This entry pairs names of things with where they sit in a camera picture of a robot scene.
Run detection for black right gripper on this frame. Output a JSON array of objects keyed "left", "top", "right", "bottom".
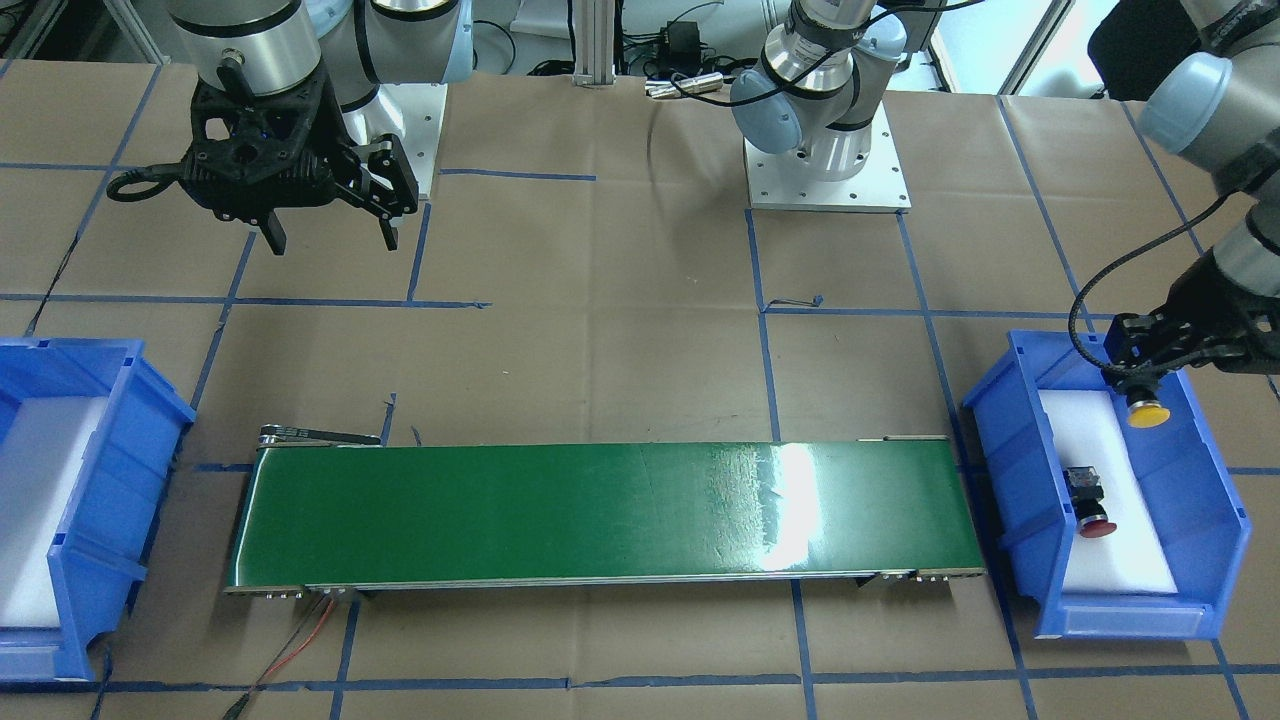
[{"left": 180, "top": 70, "right": 401, "bottom": 255}]

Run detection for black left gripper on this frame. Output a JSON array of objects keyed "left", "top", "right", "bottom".
[{"left": 1160, "top": 252, "right": 1279, "bottom": 373}]

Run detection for yellow push button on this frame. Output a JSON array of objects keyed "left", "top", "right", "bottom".
[{"left": 1117, "top": 375, "right": 1172, "bottom": 429}]

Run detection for red push button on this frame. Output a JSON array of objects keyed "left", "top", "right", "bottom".
[{"left": 1062, "top": 466, "right": 1117, "bottom": 539}]

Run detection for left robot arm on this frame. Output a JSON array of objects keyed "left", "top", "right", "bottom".
[{"left": 728, "top": 1, "right": 1277, "bottom": 386}]

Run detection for white foam pad bin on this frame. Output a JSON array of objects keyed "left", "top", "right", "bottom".
[
  {"left": 1, "top": 396, "right": 108, "bottom": 628},
  {"left": 1039, "top": 389, "right": 1178, "bottom": 594}
]

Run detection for green conveyor belt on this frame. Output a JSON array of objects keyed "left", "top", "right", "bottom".
[{"left": 225, "top": 438, "right": 986, "bottom": 594}]

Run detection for black power adapter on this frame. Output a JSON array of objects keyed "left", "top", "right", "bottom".
[{"left": 658, "top": 20, "right": 701, "bottom": 64}]

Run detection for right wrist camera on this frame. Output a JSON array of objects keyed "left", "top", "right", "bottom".
[{"left": 344, "top": 133, "right": 419, "bottom": 224}]

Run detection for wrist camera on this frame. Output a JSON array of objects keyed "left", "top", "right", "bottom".
[
  {"left": 1102, "top": 313, "right": 1194, "bottom": 404},
  {"left": 344, "top": 133, "right": 419, "bottom": 224}
]

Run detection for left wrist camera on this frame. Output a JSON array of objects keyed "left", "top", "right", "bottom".
[{"left": 1102, "top": 313, "right": 1194, "bottom": 404}]

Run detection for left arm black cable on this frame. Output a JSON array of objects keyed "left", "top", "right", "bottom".
[{"left": 1068, "top": 190, "right": 1236, "bottom": 375}]

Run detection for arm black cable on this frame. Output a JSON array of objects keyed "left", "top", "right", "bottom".
[
  {"left": 106, "top": 165, "right": 196, "bottom": 204},
  {"left": 1068, "top": 190, "right": 1236, "bottom": 375}
]

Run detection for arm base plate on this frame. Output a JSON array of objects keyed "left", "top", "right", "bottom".
[
  {"left": 744, "top": 105, "right": 913, "bottom": 213},
  {"left": 343, "top": 83, "right": 449, "bottom": 201}
]

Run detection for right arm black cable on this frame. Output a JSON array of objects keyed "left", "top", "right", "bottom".
[{"left": 106, "top": 165, "right": 196, "bottom": 204}]

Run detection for aluminium frame post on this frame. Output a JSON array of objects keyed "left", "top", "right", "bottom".
[{"left": 567, "top": 1, "right": 621, "bottom": 87}]

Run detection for red conveyor wire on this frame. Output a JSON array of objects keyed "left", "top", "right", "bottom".
[{"left": 221, "top": 596, "right": 337, "bottom": 719}]

